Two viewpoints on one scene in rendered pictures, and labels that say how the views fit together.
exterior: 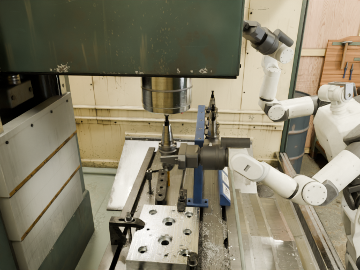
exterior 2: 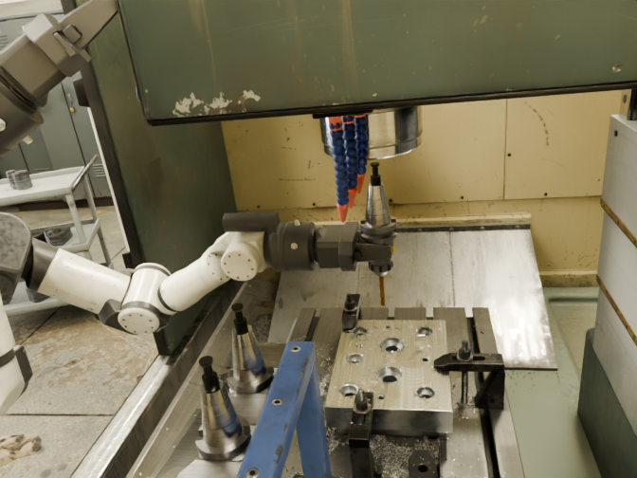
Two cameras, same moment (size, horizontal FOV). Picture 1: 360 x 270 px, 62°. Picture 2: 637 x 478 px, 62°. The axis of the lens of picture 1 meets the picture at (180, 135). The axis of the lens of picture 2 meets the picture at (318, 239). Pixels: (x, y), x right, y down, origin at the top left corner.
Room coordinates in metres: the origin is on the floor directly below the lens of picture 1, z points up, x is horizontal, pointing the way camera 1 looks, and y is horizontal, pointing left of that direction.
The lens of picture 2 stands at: (1.75, 0.05, 1.66)
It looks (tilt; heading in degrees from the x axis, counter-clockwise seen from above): 24 degrees down; 187
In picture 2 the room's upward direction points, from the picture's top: 7 degrees counter-clockwise
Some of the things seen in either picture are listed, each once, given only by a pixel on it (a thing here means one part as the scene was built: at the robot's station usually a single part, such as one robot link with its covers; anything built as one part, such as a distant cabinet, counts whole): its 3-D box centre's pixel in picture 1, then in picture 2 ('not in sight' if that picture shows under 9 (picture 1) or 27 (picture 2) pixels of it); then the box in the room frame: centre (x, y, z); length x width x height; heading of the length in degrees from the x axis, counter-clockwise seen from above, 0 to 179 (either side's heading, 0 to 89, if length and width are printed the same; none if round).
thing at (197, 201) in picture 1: (198, 175); (312, 442); (1.13, -0.08, 1.05); 0.10 x 0.05 x 0.30; 85
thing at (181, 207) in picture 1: (181, 204); (363, 427); (1.02, -0.01, 0.97); 0.13 x 0.03 x 0.15; 175
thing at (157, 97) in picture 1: (166, 88); (370, 109); (0.90, 0.04, 1.50); 0.16 x 0.16 x 0.12
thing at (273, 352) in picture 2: (212, 142); (262, 355); (1.13, -0.14, 1.21); 0.07 x 0.05 x 0.01; 85
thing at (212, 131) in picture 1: (212, 127); (245, 351); (1.18, -0.14, 1.26); 0.04 x 0.04 x 0.07
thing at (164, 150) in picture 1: (167, 147); (378, 228); (0.90, 0.04, 1.30); 0.06 x 0.06 x 0.03
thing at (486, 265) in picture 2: not in sight; (402, 303); (0.24, 0.10, 0.75); 0.89 x 0.67 x 0.26; 85
